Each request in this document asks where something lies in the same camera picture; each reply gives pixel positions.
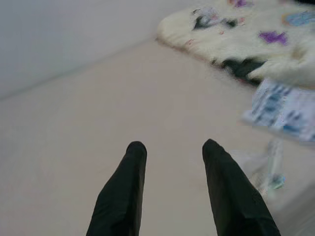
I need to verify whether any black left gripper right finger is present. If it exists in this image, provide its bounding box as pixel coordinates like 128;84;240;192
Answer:
202;139;281;236

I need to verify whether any beige mattress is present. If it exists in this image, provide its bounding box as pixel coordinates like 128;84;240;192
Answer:
0;36;315;236

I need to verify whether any cream cartoon print quilt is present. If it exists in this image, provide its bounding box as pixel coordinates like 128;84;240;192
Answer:
157;0;315;87

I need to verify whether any white tissue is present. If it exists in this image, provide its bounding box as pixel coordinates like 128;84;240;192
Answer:
231;149;269;187

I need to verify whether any white blue paperback book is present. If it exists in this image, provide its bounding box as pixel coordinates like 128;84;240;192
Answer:
240;78;315;143

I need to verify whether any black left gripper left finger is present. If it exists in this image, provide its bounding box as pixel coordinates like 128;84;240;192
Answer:
86;141;148;236

